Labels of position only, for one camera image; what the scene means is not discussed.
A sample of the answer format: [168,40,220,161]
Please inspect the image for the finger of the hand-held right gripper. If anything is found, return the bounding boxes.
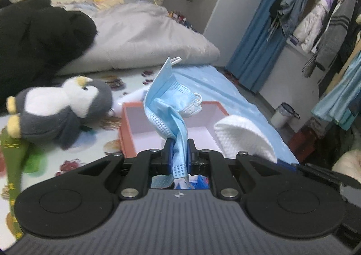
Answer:
[277,158,301,173]
[296,163,343,186]

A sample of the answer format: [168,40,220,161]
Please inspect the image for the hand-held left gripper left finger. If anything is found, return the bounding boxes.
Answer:
[77,138,174,201]

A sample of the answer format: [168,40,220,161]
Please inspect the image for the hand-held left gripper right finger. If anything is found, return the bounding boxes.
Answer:
[187,139,279,201]

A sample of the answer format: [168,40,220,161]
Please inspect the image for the blue snack bag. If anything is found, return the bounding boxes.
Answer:
[188,174,211,190]

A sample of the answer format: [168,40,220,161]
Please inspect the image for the pink cardboard box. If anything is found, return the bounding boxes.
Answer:
[118,100,231,160]

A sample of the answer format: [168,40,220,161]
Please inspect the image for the white cotton tissue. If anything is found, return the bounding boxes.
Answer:
[213,115,278,164]

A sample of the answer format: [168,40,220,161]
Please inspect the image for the blue face mask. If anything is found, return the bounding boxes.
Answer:
[143,57,204,188]

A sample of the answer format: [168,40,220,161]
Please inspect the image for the cream plush cushion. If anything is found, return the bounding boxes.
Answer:
[332,150,361,180]

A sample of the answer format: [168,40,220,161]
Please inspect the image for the red stool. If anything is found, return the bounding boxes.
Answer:
[287,119,320,163]

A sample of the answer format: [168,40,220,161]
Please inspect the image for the white trash bin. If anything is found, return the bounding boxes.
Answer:
[270,102,301,129]

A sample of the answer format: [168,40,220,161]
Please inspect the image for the white and blue tube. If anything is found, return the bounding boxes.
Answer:
[115,88,148,112]

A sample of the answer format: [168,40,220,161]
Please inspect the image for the food print mat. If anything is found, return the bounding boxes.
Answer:
[0,67,158,244]

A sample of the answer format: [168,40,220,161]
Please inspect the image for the grey penguin plush toy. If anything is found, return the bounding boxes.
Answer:
[6,76,114,150]

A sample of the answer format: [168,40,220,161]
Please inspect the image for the blue curtain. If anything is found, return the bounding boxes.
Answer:
[225,0,307,94]

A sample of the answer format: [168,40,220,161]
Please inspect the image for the grey duvet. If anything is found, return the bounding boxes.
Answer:
[55,2,221,76]

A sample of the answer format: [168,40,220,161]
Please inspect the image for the small toy figures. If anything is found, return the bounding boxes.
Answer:
[169,10,196,29]

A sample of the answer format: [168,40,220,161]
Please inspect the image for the hanging white puffer jacket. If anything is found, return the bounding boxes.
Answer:
[293,0,339,53]

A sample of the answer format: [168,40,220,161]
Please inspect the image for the hanging grey striped sweater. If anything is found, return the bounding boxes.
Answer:
[303,0,361,77]

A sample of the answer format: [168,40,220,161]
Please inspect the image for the green fabric massage stick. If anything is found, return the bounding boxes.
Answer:
[0,127,32,242]

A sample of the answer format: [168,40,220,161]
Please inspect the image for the black jacket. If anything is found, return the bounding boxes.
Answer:
[0,0,98,110]

